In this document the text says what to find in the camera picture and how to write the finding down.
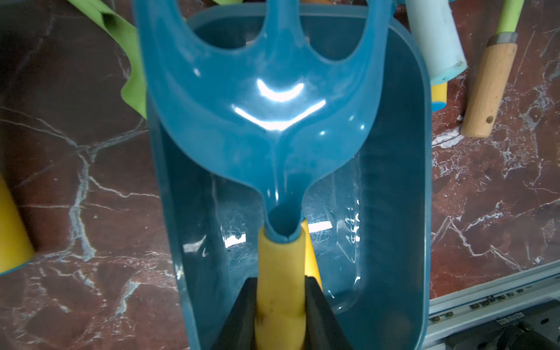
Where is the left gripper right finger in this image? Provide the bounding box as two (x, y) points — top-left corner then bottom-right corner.
(304, 276), (352, 349)

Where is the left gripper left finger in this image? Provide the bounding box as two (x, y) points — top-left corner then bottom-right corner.
(211, 278), (258, 350)

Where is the green rake wooden handle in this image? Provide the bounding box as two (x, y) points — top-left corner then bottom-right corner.
(65, 0), (150, 120)

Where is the teal claw rake yellow handle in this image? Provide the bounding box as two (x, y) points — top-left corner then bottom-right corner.
(431, 82), (448, 112)

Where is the teal rake wooden handle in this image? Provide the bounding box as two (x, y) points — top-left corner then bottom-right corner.
(460, 0), (524, 138)

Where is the light blue fork rake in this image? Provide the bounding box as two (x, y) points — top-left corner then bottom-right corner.
(405, 0), (468, 85)

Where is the teal storage tray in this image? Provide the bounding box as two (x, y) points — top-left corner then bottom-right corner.
(147, 2), (432, 349)

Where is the aluminium rail frame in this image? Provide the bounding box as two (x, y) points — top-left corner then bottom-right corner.
(421, 261), (559, 349)

